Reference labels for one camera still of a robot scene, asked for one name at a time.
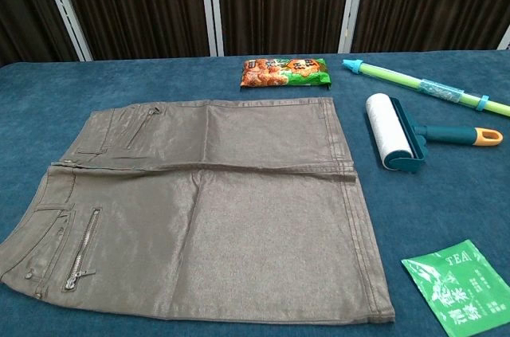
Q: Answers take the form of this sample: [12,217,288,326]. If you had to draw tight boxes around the teal lint roller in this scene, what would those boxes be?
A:
[365,92,504,174]

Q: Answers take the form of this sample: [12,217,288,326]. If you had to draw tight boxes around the olive grey zippered skirt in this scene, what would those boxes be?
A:
[0,96,397,331]

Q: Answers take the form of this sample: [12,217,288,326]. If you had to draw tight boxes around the orange green snack packet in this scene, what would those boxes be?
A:
[239,57,333,92]

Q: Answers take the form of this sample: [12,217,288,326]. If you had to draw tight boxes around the dark pleated folding screen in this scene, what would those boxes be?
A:
[0,0,510,68]

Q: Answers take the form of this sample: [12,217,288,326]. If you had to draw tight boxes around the green blue tube stick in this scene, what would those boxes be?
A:
[342,58,510,118]

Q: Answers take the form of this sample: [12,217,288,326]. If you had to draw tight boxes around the green tea sachet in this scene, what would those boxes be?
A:
[400,238,510,337]

